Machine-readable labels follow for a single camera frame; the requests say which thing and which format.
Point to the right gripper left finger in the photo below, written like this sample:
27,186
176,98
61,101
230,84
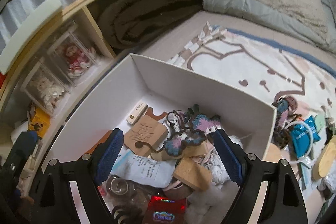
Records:
54,202

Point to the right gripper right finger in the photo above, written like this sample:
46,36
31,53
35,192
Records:
283,202

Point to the white blue medicine pouch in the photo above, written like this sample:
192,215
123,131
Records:
143,170

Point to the purple crochet piece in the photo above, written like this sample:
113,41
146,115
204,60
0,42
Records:
189,129

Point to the round wooden lid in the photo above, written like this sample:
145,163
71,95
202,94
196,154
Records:
274,155

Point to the oval wooden box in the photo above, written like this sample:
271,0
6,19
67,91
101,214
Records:
324,162

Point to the clear jar white doll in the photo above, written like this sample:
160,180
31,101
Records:
45,89

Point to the blue foil packet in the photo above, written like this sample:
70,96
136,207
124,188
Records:
300,136

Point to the wooden shelf unit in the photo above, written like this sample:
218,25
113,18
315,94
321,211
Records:
77,10

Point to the plain wooden block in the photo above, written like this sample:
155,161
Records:
193,174

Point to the dark brown crochet bundle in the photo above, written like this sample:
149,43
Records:
286,112

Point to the clear jar red doll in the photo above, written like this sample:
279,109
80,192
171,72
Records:
71,57

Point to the white foam block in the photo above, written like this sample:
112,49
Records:
30,26

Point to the red snack packet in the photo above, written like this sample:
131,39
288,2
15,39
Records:
162,210

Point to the engraved wooden block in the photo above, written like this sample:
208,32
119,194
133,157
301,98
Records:
147,130

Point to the white cardboard shoe box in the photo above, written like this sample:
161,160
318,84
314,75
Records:
137,95

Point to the dark brown folded blanket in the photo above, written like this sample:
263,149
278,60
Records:
126,24

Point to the grey folded duvet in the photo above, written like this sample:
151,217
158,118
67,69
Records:
264,15

